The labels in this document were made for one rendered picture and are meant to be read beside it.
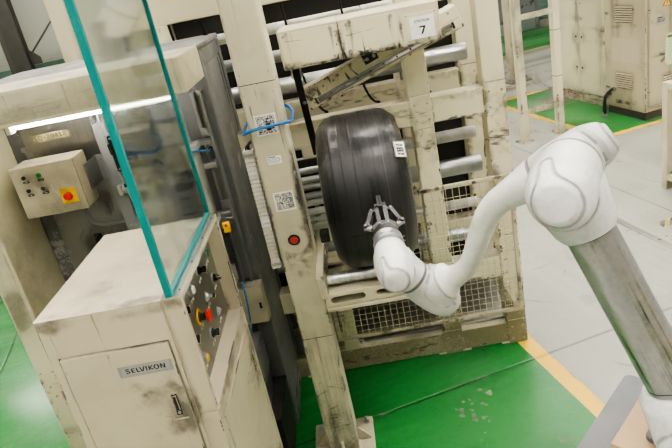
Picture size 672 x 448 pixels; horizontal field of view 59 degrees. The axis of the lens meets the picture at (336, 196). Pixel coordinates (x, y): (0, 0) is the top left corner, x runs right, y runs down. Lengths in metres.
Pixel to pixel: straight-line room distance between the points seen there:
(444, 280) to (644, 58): 4.98
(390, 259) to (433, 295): 0.17
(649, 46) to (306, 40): 4.57
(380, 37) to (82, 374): 1.50
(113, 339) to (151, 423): 0.28
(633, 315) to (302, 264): 1.30
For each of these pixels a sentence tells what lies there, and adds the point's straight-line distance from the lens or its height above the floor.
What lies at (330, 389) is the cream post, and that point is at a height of 0.36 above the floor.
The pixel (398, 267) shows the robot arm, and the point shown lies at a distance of 1.56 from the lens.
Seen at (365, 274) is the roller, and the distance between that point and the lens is 2.20.
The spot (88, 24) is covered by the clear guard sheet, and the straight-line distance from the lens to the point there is 1.49.
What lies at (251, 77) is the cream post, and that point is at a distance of 2.05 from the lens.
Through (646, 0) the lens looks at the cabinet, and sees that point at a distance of 6.32.
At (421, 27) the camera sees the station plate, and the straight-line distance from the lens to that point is 2.30.
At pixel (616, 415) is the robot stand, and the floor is 0.65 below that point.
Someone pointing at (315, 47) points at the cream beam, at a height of 1.70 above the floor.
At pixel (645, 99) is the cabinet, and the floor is 0.22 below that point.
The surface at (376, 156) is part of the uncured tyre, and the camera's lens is 1.96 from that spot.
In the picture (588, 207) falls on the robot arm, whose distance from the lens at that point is 1.16.
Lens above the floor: 1.97
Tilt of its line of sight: 21 degrees down
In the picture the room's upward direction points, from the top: 12 degrees counter-clockwise
